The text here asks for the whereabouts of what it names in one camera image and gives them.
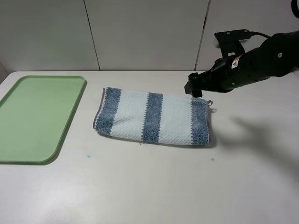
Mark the blue white striped towel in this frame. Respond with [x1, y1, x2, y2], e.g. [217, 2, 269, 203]
[93, 87, 212, 146]

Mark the black right camera cable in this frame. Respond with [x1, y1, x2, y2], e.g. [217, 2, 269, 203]
[249, 31, 271, 39]

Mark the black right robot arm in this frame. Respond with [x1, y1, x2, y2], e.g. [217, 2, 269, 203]
[184, 29, 299, 98]

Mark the green plastic tray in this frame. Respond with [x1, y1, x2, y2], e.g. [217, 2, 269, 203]
[0, 76, 87, 164]

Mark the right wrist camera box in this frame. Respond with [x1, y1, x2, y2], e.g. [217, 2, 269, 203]
[214, 29, 252, 58]

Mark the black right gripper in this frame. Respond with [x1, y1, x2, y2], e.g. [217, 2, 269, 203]
[184, 57, 240, 98]

